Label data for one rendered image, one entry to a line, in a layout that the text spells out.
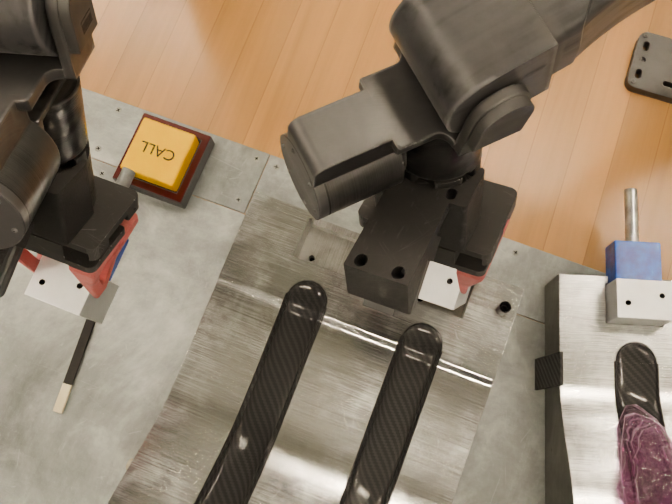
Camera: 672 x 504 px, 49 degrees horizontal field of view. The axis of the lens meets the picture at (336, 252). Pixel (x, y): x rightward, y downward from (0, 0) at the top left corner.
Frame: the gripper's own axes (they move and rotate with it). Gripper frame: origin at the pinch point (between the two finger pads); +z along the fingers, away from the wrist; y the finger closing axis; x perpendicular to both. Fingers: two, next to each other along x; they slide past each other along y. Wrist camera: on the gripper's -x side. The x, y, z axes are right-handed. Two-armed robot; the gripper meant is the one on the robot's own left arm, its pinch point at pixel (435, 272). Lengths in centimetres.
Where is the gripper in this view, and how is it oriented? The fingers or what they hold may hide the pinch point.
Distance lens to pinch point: 61.9
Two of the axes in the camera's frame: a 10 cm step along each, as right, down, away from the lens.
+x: 4.3, -7.6, 4.9
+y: 9.0, 3.0, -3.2
